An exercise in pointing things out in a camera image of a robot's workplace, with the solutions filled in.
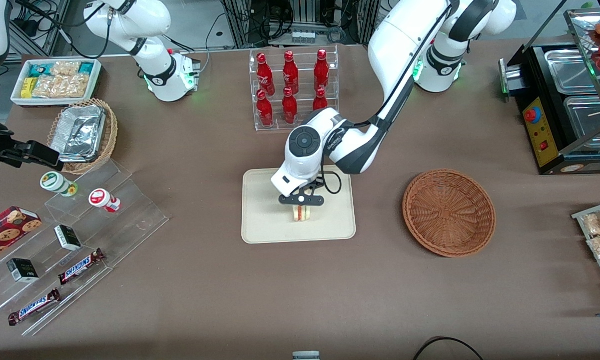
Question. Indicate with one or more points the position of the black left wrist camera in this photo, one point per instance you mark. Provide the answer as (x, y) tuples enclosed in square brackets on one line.
[(307, 200)]

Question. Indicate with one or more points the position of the green snack pack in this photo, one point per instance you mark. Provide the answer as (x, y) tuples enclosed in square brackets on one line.
[(40, 70)]

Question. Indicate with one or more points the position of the white snack bin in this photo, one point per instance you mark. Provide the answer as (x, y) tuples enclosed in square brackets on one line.
[(17, 100)]

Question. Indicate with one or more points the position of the Snickers chocolate bar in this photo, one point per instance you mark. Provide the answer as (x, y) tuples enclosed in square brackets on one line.
[(34, 306), (80, 266)]

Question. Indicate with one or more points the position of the small black carton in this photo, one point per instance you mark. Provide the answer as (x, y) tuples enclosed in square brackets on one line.
[(22, 270), (67, 237)]

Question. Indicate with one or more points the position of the round brown wicker basket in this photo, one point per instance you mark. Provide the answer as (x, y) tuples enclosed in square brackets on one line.
[(449, 212)]

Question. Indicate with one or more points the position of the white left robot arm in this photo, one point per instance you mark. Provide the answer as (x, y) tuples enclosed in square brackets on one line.
[(399, 45)]

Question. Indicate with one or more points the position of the cream plastic tray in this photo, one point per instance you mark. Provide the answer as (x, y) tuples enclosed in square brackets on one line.
[(265, 220)]

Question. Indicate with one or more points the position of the red cola bottle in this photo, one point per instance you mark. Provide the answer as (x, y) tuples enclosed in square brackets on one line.
[(321, 70), (265, 72), (265, 110), (290, 70), (319, 100), (289, 106)]

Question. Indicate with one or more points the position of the green lid yogurt cup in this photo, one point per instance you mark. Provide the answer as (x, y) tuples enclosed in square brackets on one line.
[(55, 181)]

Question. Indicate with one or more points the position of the aluminium frame rack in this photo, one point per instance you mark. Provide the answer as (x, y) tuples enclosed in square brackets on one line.
[(240, 22)]

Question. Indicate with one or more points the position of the black food warmer yellow panel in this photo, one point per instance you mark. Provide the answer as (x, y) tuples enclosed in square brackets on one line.
[(542, 130)]

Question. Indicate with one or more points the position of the white power strip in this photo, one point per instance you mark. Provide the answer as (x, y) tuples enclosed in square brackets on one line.
[(303, 36)]

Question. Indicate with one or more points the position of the teal snack pack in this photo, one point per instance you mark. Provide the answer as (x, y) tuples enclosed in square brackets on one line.
[(86, 67)]

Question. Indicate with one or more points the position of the black power adapter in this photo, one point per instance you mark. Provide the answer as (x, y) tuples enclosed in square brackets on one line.
[(24, 25)]

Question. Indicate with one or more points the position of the clear acrylic bottle rack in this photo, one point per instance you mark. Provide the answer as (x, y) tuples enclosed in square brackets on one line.
[(302, 122)]

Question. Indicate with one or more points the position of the grey labelled device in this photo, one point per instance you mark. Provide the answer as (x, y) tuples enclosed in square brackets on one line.
[(305, 356)]

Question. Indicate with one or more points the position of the red lid yogurt cup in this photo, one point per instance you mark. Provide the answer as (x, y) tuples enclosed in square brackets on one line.
[(101, 198)]

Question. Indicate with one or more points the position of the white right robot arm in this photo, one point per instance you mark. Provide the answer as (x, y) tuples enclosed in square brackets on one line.
[(162, 75)]

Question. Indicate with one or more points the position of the small light wicker basket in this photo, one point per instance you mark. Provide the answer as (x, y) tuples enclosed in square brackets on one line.
[(110, 130)]

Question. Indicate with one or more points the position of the clear rice cracker bag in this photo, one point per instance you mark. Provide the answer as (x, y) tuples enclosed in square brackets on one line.
[(75, 86), (66, 68), (47, 86)]

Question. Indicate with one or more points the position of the clear acrylic step display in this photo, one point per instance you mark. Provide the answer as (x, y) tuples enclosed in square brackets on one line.
[(125, 220)]

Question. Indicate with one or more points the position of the stacked foil containers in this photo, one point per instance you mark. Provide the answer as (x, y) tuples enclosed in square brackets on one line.
[(77, 132)]

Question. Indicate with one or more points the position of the triangle sandwich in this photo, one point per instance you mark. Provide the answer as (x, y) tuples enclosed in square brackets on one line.
[(301, 213)]

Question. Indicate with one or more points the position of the steel warmer pan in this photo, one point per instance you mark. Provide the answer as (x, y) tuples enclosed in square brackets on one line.
[(587, 122), (572, 70)]

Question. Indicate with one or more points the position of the yellow snack pack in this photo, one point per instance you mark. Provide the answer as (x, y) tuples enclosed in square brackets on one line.
[(28, 87)]

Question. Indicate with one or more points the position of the red cookie box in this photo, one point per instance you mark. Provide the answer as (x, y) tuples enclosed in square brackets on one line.
[(5, 230)]

